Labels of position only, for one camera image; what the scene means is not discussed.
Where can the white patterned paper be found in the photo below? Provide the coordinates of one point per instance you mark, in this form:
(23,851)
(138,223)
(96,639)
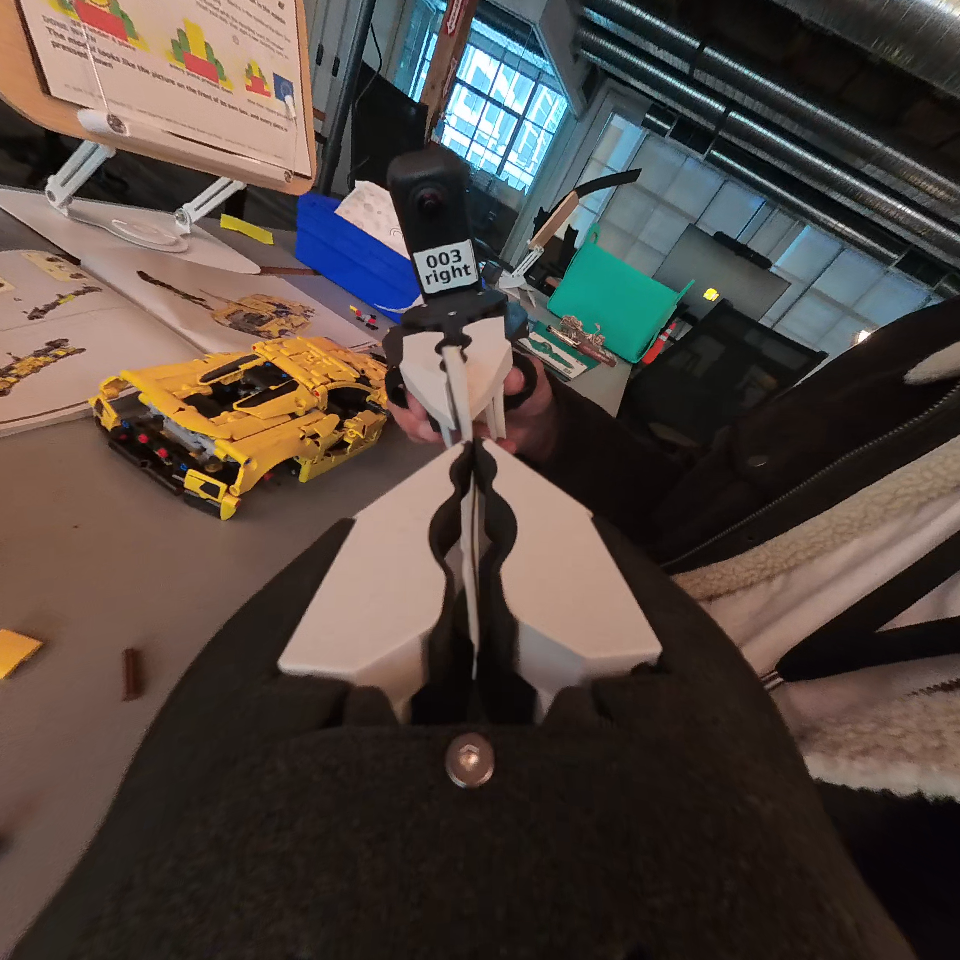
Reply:
(371,214)

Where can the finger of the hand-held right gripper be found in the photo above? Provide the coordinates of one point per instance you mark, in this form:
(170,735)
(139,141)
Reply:
(487,367)
(427,367)

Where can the wooden document stand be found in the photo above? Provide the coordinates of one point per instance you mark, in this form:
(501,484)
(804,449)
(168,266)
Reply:
(30,112)

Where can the green plastic bin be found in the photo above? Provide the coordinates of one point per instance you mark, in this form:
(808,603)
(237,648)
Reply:
(615,300)

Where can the paned window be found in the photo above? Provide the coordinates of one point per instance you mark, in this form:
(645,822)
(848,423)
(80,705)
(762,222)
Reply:
(502,112)

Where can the metal ventilation ducts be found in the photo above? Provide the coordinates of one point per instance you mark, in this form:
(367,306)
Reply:
(787,97)

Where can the printed instruction sheet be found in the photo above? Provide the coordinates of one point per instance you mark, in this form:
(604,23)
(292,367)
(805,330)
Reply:
(187,67)

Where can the black chair back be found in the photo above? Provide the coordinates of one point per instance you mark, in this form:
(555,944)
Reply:
(386,127)

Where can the small red black pins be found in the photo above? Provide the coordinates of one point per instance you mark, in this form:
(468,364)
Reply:
(364,317)

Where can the person's black fleece-lined jacket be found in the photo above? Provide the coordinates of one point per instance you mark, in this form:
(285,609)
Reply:
(840,525)

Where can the yellow flat tile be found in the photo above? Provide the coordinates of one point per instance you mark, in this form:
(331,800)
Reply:
(16,652)

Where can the person's right forearm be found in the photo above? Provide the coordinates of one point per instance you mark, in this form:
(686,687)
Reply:
(637,480)

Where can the yellow paper strip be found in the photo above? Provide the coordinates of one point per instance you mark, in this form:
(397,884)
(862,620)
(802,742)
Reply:
(246,229)

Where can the person's right hand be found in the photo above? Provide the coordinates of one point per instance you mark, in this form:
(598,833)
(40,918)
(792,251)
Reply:
(536,420)

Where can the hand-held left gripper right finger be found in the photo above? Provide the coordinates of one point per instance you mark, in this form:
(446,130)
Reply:
(577,592)

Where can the brown toy model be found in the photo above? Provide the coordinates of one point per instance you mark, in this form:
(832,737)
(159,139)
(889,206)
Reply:
(585,337)

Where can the blue plastic bin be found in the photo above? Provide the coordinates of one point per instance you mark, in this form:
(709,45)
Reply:
(345,255)

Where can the open instruction booklet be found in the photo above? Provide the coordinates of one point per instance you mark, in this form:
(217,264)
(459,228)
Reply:
(97,337)

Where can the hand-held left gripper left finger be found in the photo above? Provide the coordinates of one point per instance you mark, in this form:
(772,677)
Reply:
(375,585)

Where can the wooden post red label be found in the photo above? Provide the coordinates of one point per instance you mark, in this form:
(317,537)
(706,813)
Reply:
(448,67)

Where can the yellow brick toy car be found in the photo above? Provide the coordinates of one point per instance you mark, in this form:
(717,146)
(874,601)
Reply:
(247,405)

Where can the thin white sheet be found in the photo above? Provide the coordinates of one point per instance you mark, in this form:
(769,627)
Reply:
(470,540)

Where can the grey desk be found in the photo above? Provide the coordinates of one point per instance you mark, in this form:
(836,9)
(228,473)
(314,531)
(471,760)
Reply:
(90,570)

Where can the short dark brown rod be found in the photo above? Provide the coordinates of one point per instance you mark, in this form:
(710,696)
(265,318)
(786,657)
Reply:
(132,675)

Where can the black metal pole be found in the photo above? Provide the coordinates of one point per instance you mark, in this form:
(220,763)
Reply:
(345,90)

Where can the black topped wooden stand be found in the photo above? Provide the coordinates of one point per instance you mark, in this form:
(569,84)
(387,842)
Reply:
(555,217)

